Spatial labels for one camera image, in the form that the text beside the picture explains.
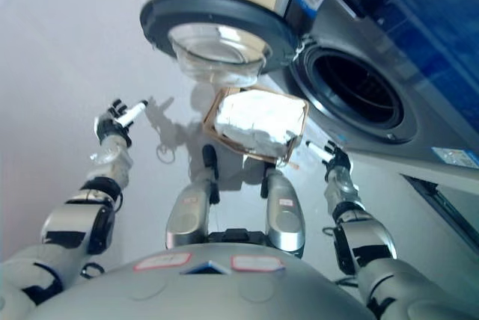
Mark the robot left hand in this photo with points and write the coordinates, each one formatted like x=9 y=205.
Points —
x=110 y=127

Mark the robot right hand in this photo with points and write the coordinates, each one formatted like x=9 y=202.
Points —
x=338 y=159

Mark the robot left arm silver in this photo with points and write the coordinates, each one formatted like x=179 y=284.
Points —
x=75 y=223

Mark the robot right arm silver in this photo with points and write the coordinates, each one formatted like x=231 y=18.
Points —
x=366 y=234

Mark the white clothes pile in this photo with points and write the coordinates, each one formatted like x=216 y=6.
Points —
x=258 y=118

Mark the grey front-load washing machine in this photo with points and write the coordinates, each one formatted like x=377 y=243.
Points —
x=430 y=103

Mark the round washing machine door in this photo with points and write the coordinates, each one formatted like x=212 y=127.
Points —
x=232 y=9

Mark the robot right leg silver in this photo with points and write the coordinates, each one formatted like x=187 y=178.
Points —
x=284 y=219

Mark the robot leg silver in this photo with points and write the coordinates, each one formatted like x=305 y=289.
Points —
x=284 y=219
x=191 y=215

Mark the blue white warning sticker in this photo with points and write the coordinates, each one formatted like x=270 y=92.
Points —
x=456 y=157

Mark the robot left leg silver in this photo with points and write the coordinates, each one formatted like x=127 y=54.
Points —
x=191 y=215

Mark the silver robot torso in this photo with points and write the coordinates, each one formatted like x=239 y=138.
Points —
x=202 y=294

